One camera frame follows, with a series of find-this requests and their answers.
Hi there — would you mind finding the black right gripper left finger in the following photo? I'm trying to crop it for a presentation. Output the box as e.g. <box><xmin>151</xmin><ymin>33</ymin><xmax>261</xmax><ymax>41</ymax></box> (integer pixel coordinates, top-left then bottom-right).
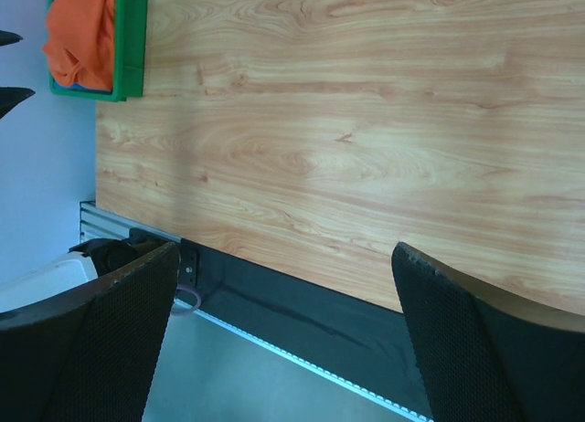
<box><xmin>1</xmin><ymin>242</ymin><xmax>179</xmax><ymax>421</ymax></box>

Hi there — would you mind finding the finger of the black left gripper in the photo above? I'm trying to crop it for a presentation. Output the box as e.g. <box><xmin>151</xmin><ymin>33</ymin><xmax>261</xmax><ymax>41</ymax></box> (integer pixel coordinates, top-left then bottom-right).
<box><xmin>0</xmin><ymin>30</ymin><xmax>23</xmax><ymax>47</ymax></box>
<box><xmin>0</xmin><ymin>87</ymin><xmax>35</xmax><ymax>119</ymax></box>

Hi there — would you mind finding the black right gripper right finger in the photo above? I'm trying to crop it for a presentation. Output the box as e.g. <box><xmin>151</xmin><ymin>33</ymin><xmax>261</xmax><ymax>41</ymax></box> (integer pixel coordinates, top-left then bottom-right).
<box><xmin>391</xmin><ymin>242</ymin><xmax>584</xmax><ymax>421</ymax></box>

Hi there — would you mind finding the orange t shirt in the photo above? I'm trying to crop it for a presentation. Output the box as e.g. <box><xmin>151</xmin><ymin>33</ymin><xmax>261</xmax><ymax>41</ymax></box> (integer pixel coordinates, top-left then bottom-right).
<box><xmin>42</xmin><ymin>0</ymin><xmax>116</xmax><ymax>91</ymax></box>

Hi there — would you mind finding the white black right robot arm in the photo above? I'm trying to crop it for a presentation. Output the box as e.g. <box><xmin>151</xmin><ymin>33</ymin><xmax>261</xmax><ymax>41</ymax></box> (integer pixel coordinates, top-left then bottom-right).
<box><xmin>1</xmin><ymin>239</ymin><xmax>584</xmax><ymax>421</ymax></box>

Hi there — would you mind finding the blue cloth in bin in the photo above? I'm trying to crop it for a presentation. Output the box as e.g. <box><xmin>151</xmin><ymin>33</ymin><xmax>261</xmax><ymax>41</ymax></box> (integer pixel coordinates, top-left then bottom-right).
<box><xmin>69</xmin><ymin>84</ymin><xmax>96</xmax><ymax>92</ymax></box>

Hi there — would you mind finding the green plastic bin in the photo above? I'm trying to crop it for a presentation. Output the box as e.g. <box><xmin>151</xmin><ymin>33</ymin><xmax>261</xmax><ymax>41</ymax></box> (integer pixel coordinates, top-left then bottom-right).
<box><xmin>48</xmin><ymin>0</ymin><xmax>148</xmax><ymax>102</ymax></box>

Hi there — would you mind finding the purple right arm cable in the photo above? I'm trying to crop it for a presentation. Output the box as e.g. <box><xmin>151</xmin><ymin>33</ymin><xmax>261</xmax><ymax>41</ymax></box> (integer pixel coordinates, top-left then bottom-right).
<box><xmin>170</xmin><ymin>283</ymin><xmax>205</xmax><ymax>315</ymax></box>

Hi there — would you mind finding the aluminium frame rail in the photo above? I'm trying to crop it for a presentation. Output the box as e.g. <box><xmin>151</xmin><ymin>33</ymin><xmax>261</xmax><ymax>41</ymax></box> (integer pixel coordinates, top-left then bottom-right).
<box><xmin>78</xmin><ymin>200</ymin><xmax>435</xmax><ymax>422</ymax></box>

